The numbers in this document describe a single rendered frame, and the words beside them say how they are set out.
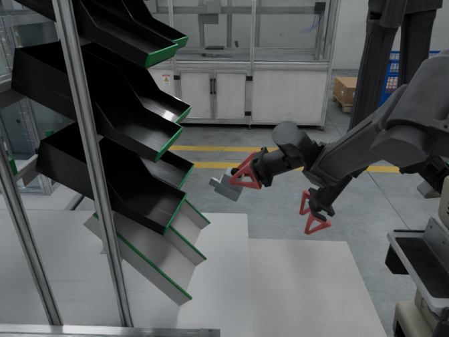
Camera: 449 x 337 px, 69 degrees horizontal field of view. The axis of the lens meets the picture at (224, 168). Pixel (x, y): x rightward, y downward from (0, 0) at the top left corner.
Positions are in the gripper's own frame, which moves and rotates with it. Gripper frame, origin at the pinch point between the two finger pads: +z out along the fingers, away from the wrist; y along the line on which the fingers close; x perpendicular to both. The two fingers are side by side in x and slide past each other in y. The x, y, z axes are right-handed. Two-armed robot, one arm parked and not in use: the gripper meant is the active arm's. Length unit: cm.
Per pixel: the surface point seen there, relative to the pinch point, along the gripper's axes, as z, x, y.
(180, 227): 21.4, 8.4, 1.5
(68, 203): 82, -4, -23
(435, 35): -251, 157, -889
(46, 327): 42, 7, 33
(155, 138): 3.7, -19.1, 16.8
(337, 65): -23, 122, -844
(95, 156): 9.3, -22.0, 27.0
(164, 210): 10.7, -4.4, 16.9
